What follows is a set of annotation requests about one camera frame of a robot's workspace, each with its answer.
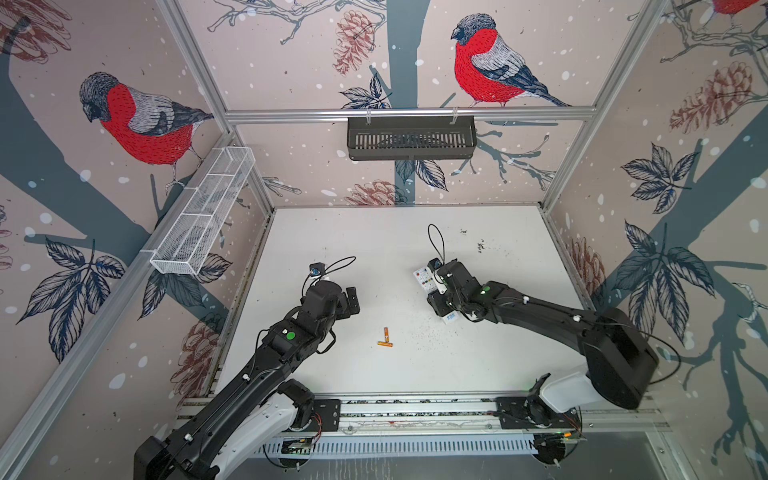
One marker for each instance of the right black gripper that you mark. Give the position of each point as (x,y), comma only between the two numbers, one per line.
(436,303)

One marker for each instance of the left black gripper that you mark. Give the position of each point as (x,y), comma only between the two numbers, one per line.
(345,307)

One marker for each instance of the white remote control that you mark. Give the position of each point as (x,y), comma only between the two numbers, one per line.
(427,282)

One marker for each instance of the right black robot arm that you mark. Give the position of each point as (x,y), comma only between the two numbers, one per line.
(620,362)

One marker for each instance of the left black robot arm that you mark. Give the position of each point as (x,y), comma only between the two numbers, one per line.
(259,402)

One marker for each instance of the aluminium top crossbar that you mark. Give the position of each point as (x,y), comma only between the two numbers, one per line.
(303,116)

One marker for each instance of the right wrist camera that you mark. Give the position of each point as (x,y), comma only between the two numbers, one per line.
(435,264)

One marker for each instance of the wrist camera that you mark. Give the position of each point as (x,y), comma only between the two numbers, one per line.
(435,264)
(317,269)

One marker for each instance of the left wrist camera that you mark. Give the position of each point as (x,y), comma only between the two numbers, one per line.
(317,269)

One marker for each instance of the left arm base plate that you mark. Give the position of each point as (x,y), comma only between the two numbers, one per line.
(318,415)

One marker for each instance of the aluminium front rail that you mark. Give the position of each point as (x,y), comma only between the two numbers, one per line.
(473,413)

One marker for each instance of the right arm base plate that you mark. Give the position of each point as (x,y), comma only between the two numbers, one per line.
(519,413)

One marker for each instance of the black wall basket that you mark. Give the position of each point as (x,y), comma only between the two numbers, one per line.
(411,138)

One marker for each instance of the white wire mesh basket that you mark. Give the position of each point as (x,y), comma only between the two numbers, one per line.
(192,235)

